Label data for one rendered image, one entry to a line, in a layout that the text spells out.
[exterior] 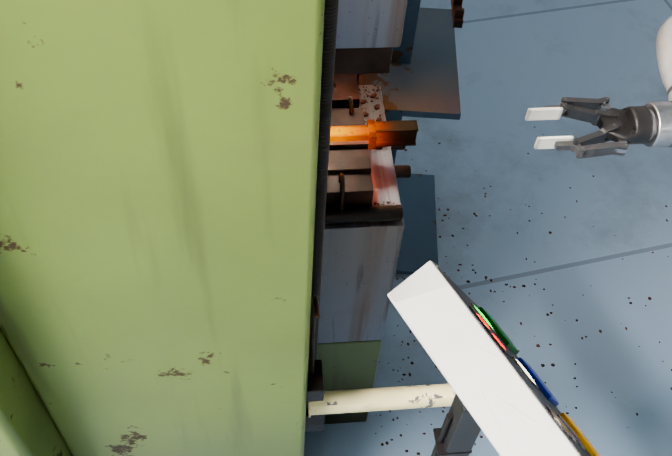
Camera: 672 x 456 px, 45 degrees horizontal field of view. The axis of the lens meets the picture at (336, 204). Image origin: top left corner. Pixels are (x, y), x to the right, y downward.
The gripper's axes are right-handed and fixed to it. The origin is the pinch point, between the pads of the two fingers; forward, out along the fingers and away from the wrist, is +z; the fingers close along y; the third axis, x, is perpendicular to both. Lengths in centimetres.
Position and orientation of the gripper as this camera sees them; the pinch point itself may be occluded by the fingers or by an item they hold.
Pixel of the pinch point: (545, 128)
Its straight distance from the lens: 163.6
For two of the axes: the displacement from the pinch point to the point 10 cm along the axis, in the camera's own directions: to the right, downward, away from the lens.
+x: 0.5, -6.1, -7.9
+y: -0.9, -7.9, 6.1
